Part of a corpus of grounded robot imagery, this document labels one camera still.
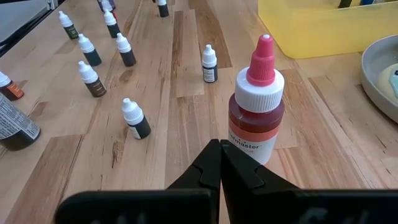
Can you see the black metal table frame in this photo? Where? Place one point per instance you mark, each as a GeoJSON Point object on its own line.
{"type": "Point", "coordinates": [18, 35]}

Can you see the grey round plate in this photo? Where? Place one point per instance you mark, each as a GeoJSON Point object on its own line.
{"type": "Point", "coordinates": [371, 79]}

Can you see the silver aluminium post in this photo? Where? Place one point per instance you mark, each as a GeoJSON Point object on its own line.
{"type": "Point", "coordinates": [51, 3]}

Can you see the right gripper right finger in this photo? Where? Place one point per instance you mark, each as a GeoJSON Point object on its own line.
{"type": "Point", "coordinates": [280, 205]}

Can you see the large red food coloring bottle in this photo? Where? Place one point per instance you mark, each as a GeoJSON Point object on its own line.
{"type": "Point", "coordinates": [256, 104]}

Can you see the small red food coloring bottle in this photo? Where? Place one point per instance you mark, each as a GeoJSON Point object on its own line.
{"type": "Point", "coordinates": [106, 5]}

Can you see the mint iced toy donut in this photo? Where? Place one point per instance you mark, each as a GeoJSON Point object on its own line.
{"type": "Point", "coordinates": [385, 85]}

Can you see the small brown food coloring bottle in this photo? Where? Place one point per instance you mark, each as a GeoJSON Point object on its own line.
{"type": "Point", "coordinates": [95, 87]}

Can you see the large black food coloring bottle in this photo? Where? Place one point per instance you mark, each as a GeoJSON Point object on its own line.
{"type": "Point", "coordinates": [15, 131]}

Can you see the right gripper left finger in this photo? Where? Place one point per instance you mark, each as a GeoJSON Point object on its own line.
{"type": "Point", "coordinates": [186, 205]}

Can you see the small dark food coloring bottle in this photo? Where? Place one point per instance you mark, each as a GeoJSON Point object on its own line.
{"type": "Point", "coordinates": [163, 10]}
{"type": "Point", "coordinates": [140, 127]}
{"type": "Point", "coordinates": [92, 57]}
{"type": "Point", "coordinates": [210, 74]}
{"type": "Point", "coordinates": [127, 58]}
{"type": "Point", "coordinates": [113, 30]}

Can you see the small green food coloring bottle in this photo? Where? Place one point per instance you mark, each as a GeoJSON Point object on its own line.
{"type": "Point", "coordinates": [71, 31]}

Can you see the yellow translucent plastic tray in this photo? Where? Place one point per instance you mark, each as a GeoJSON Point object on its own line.
{"type": "Point", "coordinates": [326, 34]}

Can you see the small red-orange food coloring bottle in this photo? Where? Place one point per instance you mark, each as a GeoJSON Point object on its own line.
{"type": "Point", "coordinates": [12, 91]}

